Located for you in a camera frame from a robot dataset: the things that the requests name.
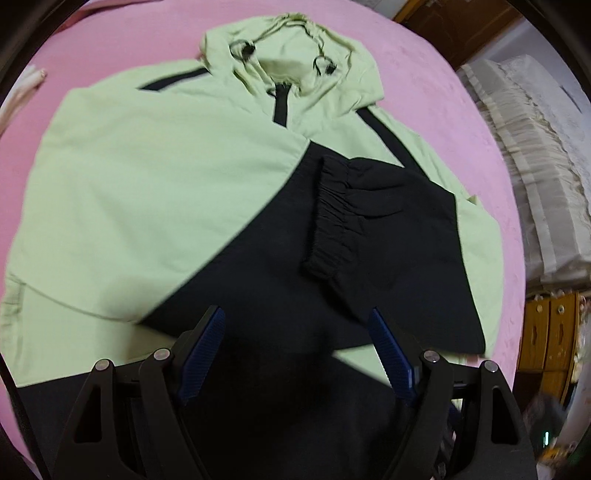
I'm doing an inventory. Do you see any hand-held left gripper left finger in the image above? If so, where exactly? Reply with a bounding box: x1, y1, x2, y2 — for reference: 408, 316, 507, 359
48, 305, 227, 480

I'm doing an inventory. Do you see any white quilted blanket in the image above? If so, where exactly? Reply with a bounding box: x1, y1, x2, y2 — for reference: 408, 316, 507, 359
455, 54, 591, 292

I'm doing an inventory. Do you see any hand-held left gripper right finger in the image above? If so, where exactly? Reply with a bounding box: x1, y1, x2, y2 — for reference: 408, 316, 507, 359
369, 307, 539, 480

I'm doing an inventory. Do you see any yellow wooden cabinet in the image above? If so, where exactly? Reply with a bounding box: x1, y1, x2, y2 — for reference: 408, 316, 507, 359
516, 291, 588, 398

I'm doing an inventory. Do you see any pink bed sheet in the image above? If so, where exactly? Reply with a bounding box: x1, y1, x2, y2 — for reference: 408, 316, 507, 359
0, 0, 532, 480

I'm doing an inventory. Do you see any green and black hooded jacket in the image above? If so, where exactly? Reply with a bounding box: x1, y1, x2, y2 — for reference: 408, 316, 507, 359
0, 13, 504, 480

